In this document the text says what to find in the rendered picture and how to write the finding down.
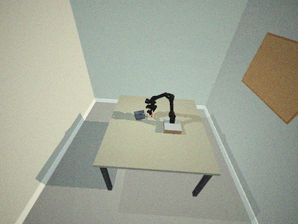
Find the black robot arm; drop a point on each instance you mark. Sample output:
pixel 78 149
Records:
pixel 170 97

